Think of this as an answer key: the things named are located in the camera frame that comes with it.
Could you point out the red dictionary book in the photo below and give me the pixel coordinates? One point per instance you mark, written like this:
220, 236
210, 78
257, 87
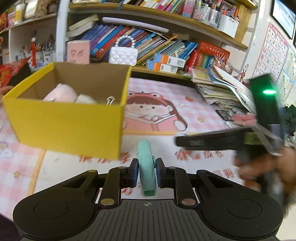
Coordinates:
213, 50

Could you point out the silver binder clip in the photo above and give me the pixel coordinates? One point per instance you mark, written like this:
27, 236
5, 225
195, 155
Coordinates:
110, 100

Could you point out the wooden bookshelf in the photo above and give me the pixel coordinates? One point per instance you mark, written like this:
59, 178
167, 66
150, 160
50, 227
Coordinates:
161, 22

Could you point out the upper orange blue box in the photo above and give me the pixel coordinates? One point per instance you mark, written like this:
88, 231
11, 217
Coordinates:
169, 60

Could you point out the white quilted pearl handbag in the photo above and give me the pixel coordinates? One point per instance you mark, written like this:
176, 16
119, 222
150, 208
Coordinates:
123, 55

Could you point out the pink glove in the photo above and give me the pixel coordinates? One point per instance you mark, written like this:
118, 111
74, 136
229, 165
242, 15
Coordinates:
244, 119

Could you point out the yellow cardboard box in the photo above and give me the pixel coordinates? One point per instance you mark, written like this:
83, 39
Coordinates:
74, 128

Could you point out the light pink plush toy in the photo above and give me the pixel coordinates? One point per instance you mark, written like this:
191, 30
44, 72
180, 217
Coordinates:
61, 93

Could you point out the lower orange blue box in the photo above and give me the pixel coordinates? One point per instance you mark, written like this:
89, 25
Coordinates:
152, 65

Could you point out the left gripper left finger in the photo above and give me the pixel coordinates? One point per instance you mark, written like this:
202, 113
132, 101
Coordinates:
115, 180

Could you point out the cream foam cube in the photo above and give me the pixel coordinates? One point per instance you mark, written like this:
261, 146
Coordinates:
85, 99

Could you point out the mint green clip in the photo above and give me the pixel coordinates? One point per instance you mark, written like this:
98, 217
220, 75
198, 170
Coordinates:
146, 162

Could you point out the stack of papers and magazines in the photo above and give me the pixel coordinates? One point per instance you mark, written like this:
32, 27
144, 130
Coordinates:
219, 87

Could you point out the operator's right hand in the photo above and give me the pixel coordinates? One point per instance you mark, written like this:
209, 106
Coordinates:
284, 166

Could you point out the orange blue box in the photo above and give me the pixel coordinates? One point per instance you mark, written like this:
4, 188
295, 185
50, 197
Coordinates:
152, 65
169, 60

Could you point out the alphabet wall poster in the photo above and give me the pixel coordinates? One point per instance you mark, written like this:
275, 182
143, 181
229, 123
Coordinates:
272, 54

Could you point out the pink sticker cylinder holder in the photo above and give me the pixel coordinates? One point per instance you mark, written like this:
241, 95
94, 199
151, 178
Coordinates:
78, 52

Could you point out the row of leaning books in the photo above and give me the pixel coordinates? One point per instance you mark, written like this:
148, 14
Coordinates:
102, 38

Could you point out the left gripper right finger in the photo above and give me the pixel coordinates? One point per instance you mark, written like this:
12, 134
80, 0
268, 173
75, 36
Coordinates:
177, 179

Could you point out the child's hand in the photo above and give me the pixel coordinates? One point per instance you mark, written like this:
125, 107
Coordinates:
4, 90

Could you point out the pink checkered table mat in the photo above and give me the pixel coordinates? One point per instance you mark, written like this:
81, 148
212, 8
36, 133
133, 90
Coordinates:
26, 170

